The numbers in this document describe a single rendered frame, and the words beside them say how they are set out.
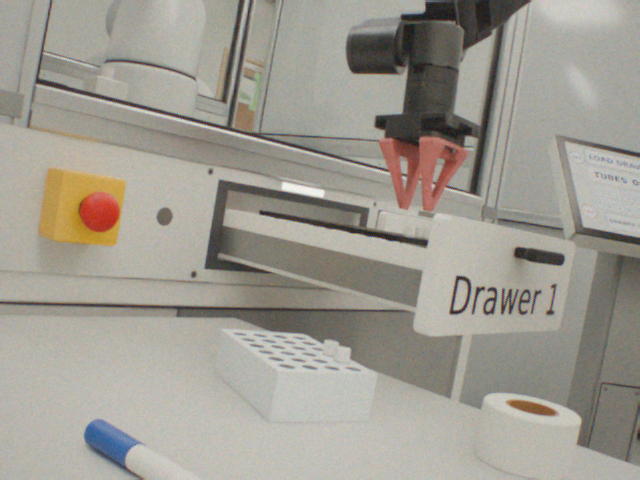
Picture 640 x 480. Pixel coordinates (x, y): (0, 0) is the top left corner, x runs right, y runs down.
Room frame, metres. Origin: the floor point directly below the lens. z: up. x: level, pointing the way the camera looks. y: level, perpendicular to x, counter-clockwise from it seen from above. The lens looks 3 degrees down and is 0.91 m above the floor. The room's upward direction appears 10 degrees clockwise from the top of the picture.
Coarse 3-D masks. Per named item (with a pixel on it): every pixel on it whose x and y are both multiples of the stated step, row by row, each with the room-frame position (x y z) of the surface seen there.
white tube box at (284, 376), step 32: (224, 352) 0.54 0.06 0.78; (256, 352) 0.49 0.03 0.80; (288, 352) 0.51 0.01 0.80; (320, 352) 0.53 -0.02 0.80; (256, 384) 0.47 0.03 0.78; (288, 384) 0.45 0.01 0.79; (320, 384) 0.46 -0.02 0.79; (352, 384) 0.48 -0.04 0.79; (288, 416) 0.45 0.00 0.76; (320, 416) 0.47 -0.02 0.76; (352, 416) 0.48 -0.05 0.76
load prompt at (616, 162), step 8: (584, 152) 1.57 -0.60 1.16; (592, 152) 1.57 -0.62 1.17; (600, 152) 1.58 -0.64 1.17; (592, 160) 1.55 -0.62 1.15; (600, 160) 1.56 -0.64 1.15; (608, 160) 1.56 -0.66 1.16; (616, 160) 1.57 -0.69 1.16; (624, 160) 1.58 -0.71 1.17; (632, 160) 1.58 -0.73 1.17; (616, 168) 1.55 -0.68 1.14; (624, 168) 1.56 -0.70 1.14; (632, 168) 1.56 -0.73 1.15
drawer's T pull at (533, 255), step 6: (516, 252) 0.66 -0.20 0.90; (522, 252) 0.66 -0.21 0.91; (528, 252) 0.63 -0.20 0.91; (534, 252) 0.63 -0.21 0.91; (540, 252) 0.63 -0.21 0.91; (546, 252) 0.64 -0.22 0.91; (552, 252) 0.65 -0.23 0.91; (522, 258) 0.66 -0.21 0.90; (528, 258) 0.63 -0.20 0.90; (534, 258) 0.63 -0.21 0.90; (540, 258) 0.63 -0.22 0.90; (546, 258) 0.64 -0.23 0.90; (552, 258) 0.65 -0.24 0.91; (558, 258) 0.66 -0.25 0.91; (564, 258) 0.68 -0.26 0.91; (552, 264) 0.66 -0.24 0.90; (558, 264) 0.67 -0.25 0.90
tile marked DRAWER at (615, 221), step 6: (606, 216) 1.44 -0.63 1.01; (612, 216) 1.44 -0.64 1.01; (618, 216) 1.45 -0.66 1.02; (624, 216) 1.45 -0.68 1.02; (630, 216) 1.45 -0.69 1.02; (612, 222) 1.43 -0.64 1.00; (618, 222) 1.44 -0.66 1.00; (624, 222) 1.44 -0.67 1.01; (630, 222) 1.44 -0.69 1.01; (636, 222) 1.45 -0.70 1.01; (612, 228) 1.42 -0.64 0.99; (618, 228) 1.42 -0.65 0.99; (624, 228) 1.43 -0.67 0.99; (630, 228) 1.43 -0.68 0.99; (636, 228) 1.43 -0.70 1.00
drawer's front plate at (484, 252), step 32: (448, 224) 0.57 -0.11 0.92; (480, 224) 0.61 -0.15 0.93; (448, 256) 0.58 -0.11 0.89; (480, 256) 0.62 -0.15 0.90; (512, 256) 0.67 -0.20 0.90; (448, 288) 0.59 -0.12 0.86; (512, 288) 0.68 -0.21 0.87; (544, 288) 0.73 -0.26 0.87; (416, 320) 0.58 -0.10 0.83; (448, 320) 0.59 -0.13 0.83; (480, 320) 0.64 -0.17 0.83; (512, 320) 0.69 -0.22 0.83; (544, 320) 0.74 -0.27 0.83
